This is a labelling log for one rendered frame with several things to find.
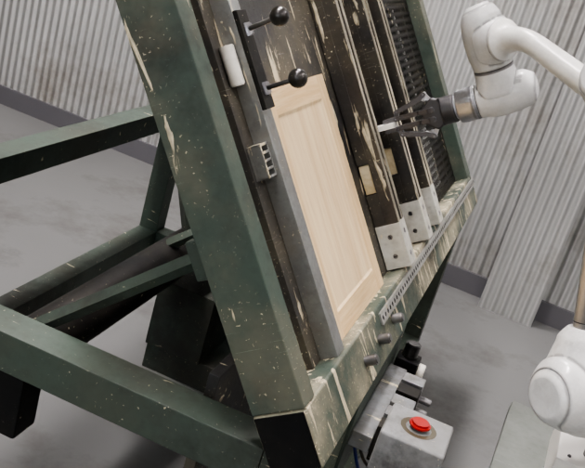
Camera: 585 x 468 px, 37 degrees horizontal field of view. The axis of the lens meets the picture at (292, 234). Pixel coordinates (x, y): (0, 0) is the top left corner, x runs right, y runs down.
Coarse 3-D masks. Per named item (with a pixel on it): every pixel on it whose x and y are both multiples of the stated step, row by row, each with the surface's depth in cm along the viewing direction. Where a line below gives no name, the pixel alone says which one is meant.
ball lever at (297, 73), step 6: (294, 72) 165; (300, 72) 164; (288, 78) 166; (294, 78) 164; (300, 78) 164; (306, 78) 165; (264, 84) 173; (270, 84) 172; (276, 84) 171; (282, 84) 170; (294, 84) 165; (300, 84) 165; (264, 90) 173; (270, 90) 174
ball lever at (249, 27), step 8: (272, 8) 164; (280, 8) 163; (272, 16) 163; (280, 16) 162; (288, 16) 163; (248, 24) 171; (256, 24) 169; (264, 24) 168; (280, 24) 164; (248, 32) 171
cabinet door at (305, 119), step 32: (288, 96) 194; (320, 96) 215; (288, 128) 191; (320, 128) 210; (288, 160) 186; (320, 160) 206; (320, 192) 201; (352, 192) 221; (320, 224) 196; (352, 224) 217; (320, 256) 191; (352, 256) 211; (352, 288) 206; (352, 320) 201
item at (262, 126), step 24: (216, 0) 170; (216, 24) 171; (240, 48) 171; (240, 96) 174; (264, 120) 173; (288, 168) 179; (288, 192) 176; (288, 216) 177; (288, 240) 178; (312, 264) 180; (312, 288) 179; (312, 312) 181; (336, 336) 183
